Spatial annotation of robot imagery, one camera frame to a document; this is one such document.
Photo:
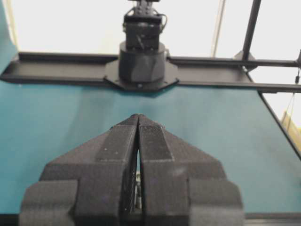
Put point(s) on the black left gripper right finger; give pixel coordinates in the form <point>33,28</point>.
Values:
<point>182,185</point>

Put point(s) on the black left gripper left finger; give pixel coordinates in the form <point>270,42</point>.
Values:
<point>91,185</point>

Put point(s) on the black aluminium frame rail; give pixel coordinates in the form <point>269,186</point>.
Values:
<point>101,70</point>

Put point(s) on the black upright frame post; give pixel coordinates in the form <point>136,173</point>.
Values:
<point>244,54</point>

